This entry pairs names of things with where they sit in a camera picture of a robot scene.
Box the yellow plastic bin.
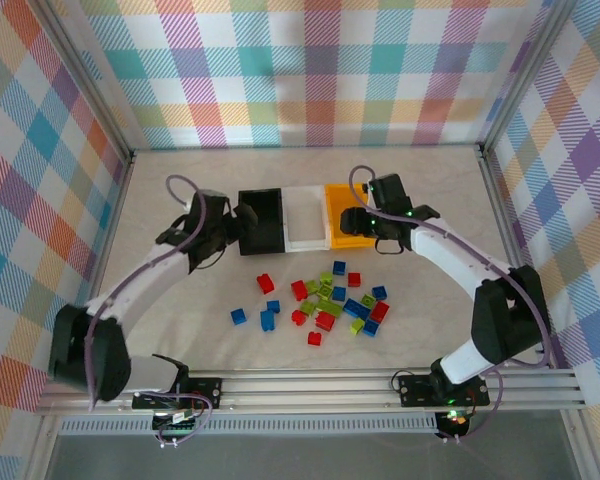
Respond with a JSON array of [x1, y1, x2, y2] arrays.
[[323, 183, 376, 250]]

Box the black plastic bin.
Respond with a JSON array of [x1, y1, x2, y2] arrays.
[[237, 188, 287, 257]]

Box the white plastic bin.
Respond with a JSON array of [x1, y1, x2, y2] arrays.
[[279, 184, 331, 253]]

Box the right gripper thin black cable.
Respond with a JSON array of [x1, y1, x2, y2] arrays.
[[374, 237, 412, 255]]

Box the gripper thin black cable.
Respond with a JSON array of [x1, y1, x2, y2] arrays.
[[199, 244, 227, 272], [374, 237, 412, 255]]

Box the left gripper thin black cable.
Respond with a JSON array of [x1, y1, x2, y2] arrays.
[[199, 244, 227, 272]]

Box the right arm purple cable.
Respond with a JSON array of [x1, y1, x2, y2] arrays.
[[348, 164, 555, 444]]

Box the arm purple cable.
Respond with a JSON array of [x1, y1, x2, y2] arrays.
[[86, 174, 215, 448], [348, 164, 555, 444]]

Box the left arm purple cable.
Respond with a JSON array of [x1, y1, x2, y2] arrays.
[[86, 174, 215, 448]]

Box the aluminium table side rail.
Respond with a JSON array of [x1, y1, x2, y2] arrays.
[[477, 144, 576, 374], [82, 149, 137, 311]]

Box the long aluminium mounting rail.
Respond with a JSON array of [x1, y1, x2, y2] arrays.
[[33, 369, 589, 416]]

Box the controller board with wires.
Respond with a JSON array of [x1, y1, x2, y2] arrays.
[[437, 408, 474, 437], [152, 409, 205, 435]]

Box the grey slotted cable duct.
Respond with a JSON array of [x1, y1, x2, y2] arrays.
[[58, 418, 440, 437]]

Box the aluminium frame post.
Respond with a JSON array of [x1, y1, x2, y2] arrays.
[[27, 0, 137, 169], [477, 0, 584, 156]]

